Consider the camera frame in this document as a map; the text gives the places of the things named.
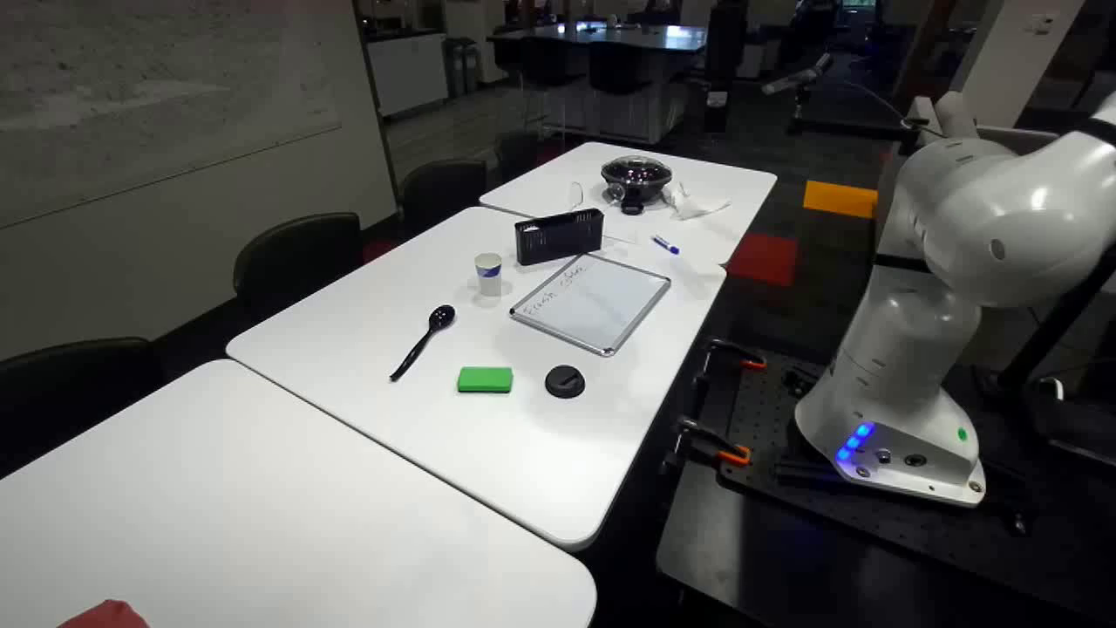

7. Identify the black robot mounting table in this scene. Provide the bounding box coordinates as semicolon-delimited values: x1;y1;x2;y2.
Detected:
651;343;1116;628

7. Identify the black round bowl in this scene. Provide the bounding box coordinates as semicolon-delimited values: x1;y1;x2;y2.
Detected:
598;157;673;215

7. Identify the small metal-framed whiteboard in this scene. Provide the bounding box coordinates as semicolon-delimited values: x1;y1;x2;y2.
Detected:
507;250;676;361

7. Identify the green rectangular block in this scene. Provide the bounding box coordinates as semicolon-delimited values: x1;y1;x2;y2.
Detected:
454;363;515;399

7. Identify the black round cup lid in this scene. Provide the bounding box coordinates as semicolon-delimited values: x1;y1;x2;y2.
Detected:
541;363;590;401

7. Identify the black office chair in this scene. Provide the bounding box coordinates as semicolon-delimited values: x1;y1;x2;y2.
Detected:
0;336;167;483
398;157;490;229
231;209;366;322

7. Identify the white background cabinet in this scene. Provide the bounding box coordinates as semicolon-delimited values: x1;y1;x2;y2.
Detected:
364;30;454;121

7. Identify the dark background table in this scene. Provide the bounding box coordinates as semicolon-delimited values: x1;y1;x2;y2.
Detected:
486;17;712;147

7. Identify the white paper cup blue band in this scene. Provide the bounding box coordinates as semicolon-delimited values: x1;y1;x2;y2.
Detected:
469;250;510;301

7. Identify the black rectangular bin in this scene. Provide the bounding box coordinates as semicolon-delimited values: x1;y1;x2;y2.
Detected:
514;207;608;269

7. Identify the black plastic spoon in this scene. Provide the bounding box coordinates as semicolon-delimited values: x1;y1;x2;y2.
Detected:
386;301;459;386

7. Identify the red flat object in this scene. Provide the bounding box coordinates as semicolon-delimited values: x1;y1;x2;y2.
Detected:
60;597;151;628

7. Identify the orange black clamp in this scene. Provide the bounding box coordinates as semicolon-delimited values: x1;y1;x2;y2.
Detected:
673;416;758;472
705;336;772;377

